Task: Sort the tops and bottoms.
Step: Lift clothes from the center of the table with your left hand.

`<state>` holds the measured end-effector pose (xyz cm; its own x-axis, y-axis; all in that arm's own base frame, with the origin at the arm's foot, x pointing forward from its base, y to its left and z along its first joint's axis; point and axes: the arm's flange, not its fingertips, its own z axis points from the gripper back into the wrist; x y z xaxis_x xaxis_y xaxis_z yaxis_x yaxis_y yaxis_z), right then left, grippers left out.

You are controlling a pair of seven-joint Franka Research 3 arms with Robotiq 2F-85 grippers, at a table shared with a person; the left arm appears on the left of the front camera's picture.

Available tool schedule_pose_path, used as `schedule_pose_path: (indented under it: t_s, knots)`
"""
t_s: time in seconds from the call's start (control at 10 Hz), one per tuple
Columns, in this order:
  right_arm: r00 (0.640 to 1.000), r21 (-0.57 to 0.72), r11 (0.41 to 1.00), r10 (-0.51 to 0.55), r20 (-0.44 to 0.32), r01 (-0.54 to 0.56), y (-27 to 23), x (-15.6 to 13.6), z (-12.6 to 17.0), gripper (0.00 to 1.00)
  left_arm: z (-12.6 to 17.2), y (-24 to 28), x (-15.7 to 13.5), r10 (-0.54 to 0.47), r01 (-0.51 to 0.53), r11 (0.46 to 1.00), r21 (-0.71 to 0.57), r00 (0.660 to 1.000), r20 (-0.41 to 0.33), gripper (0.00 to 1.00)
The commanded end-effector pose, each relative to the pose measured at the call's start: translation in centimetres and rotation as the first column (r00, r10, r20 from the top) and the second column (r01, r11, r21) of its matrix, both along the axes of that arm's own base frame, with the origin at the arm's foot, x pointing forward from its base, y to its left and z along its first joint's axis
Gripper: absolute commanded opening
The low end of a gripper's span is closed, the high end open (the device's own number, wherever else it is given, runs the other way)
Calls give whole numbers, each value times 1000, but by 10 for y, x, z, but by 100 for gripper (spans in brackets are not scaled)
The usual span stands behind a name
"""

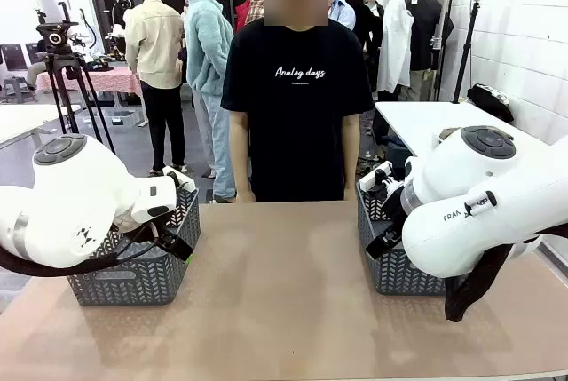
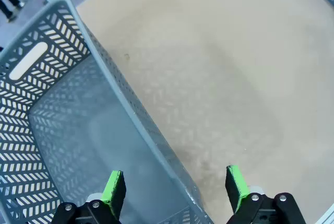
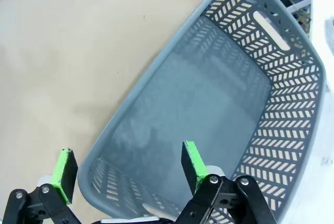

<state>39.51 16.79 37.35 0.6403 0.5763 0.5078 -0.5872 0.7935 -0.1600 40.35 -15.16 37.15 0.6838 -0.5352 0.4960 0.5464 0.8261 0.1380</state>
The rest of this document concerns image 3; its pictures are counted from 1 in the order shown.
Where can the gray plastic lattice basket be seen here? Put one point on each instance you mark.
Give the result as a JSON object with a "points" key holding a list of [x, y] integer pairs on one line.
{"points": [[195, 98]]}

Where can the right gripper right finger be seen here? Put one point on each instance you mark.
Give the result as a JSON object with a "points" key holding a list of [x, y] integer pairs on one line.
{"points": [[193, 166]]}

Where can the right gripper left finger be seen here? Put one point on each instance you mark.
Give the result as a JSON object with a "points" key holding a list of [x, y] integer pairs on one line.
{"points": [[64, 179]]}

